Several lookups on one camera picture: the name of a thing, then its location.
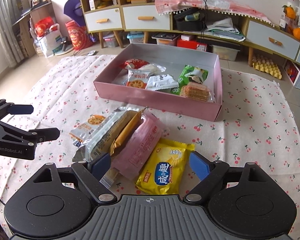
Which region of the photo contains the long silver biscuit packet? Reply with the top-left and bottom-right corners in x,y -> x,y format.
72,106 -> 140,162

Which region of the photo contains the lotus biscuit packet orange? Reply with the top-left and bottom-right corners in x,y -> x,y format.
69,115 -> 106,142

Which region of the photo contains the yellow biscuit packet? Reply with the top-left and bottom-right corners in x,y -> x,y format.
135,138 -> 195,195

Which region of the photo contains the gold wrapper bar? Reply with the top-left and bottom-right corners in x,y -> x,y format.
109,109 -> 145,156

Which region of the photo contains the pink wafer packet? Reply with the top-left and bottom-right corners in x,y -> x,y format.
111,111 -> 165,180

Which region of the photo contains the clear square cracker pack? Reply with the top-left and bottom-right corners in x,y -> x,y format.
180,82 -> 213,102

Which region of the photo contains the green chips packet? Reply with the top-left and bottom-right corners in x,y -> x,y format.
171,64 -> 209,95

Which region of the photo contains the white small snack packet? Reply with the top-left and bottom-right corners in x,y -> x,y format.
146,74 -> 179,91

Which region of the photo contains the large red snack packet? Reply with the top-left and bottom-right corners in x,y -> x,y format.
120,59 -> 149,70

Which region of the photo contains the clear rice cracker packet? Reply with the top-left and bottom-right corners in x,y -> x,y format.
139,63 -> 166,75

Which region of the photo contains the cherry pattern tablecloth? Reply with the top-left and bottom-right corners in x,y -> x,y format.
0,55 -> 300,239

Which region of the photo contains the white paper shopping bag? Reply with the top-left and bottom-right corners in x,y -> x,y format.
38,23 -> 63,58

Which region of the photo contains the pink cardboard box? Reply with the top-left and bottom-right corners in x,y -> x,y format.
94,43 -> 223,121

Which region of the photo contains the red gift bag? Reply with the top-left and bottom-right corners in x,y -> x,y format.
65,20 -> 94,51

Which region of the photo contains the purple hat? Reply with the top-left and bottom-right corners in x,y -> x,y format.
63,0 -> 86,27

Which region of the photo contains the yellow egg tray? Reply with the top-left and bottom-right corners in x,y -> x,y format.
252,54 -> 282,80

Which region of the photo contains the red box under cabinet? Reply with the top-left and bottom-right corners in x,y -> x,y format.
177,38 -> 207,52

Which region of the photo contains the wooden TV cabinet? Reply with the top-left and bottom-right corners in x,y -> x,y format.
80,0 -> 300,65

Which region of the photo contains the black storage case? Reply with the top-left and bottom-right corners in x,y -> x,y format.
173,7 -> 205,31

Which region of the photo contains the pink cherry cloth cover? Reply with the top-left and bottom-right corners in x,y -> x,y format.
154,0 -> 275,27

